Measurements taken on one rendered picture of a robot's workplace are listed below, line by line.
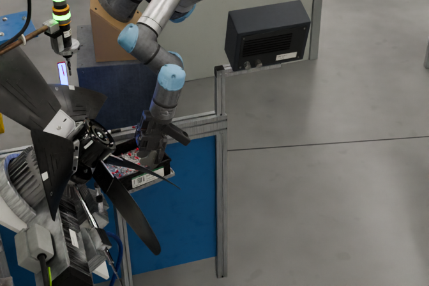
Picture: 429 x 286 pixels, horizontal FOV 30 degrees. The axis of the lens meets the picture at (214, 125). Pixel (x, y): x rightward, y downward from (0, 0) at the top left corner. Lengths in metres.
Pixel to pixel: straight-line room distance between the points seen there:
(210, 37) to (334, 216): 1.30
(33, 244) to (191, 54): 2.58
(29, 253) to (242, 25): 1.07
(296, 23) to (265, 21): 0.10
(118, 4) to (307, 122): 1.68
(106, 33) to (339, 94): 1.93
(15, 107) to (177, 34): 2.29
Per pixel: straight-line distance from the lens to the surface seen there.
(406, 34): 5.09
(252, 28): 2.65
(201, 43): 4.44
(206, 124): 2.87
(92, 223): 2.15
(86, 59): 2.96
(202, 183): 3.07
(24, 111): 2.19
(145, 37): 2.35
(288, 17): 2.70
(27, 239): 2.08
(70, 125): 2.24
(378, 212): 3.79
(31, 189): 2.22
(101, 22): 2.85
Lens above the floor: 2.60
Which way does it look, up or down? 38 degrees down
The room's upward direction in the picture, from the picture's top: 1 degrees counter-clockwise
